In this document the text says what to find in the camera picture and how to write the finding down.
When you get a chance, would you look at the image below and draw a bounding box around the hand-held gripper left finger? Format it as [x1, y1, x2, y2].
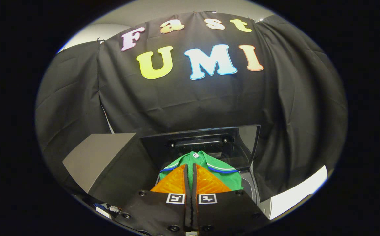
[116, 163, 194, 236]

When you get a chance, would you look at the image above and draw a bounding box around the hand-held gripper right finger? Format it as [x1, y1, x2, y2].
[192, 163, 271, 236]

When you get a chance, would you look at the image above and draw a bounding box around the grey washing machine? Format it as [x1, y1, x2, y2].
[241, 164, 272, 221]

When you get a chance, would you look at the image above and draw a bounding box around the green polo shirt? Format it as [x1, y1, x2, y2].
[159, 151, 243, 192]

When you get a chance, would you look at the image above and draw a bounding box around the grey cabinet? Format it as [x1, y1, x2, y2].
[62, 133, 160, 210]

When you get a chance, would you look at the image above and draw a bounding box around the black backdrop cloth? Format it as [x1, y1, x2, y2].
[35, 11, 348, 204]

